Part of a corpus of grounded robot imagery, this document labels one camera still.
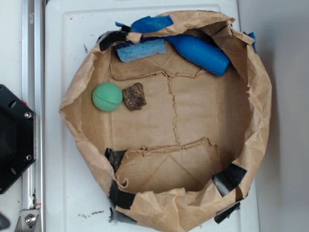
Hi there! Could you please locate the blue painter tape strip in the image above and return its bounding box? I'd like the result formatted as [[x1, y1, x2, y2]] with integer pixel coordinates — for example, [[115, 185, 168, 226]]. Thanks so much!
[[130, 15, 174, 33]]

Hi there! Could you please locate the black tape patch top-left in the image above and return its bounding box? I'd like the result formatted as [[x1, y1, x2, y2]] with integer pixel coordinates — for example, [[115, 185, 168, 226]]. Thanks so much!
[[97, 26, 131, 51]]

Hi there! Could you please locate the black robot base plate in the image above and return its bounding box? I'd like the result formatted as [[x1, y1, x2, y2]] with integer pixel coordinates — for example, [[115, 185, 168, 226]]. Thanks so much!
[[0, 84, 35, 194]]

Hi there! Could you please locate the brown rock chunk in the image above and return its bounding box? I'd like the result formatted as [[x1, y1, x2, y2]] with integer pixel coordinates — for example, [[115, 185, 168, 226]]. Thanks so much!
[[122, 83, 147, 111]]

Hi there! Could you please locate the green rubber ball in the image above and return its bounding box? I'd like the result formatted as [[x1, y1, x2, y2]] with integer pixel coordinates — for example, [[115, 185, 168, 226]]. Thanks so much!
[[92, 82, 123, 112]]

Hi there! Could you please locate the white plastic tray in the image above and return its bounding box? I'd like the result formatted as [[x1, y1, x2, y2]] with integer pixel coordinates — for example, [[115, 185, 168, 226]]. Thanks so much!
[[44, 0, 260, 232]]

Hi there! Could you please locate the aluminium extrusion rail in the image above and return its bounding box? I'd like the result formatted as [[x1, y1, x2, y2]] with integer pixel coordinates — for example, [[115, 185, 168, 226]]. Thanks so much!
[[22, 0, 46, 232]]

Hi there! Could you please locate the brown paper bag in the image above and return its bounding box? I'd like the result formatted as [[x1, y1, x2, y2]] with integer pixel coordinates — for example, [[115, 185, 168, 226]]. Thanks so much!
[[59, 10, 272, 232]]

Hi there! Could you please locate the blue plastic bottle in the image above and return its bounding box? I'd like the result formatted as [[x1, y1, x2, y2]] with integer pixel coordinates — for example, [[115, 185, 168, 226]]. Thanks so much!
[[165, 35, 230, 76]]

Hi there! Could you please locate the black tape patch right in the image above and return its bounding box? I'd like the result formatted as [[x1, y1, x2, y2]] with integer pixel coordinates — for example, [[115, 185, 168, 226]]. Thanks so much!
[[212, 163, 247, 197]]

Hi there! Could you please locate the metal corner bracket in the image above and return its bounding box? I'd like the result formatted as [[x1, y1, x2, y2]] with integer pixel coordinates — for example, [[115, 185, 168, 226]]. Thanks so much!
[[14, 209, 40, 232]]

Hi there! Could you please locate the blue sponge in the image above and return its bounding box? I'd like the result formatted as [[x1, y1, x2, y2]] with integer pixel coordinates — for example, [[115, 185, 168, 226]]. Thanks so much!
[[116, 39, 167, 62]]

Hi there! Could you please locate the black tape patch bottom-left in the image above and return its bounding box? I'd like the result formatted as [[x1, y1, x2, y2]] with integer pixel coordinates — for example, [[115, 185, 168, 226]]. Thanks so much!
[[109, 181, 136, 210]]

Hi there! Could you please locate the blue tape piece right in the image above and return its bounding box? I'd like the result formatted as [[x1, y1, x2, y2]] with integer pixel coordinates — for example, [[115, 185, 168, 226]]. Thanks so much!
[[243, 30, 258, 54]]

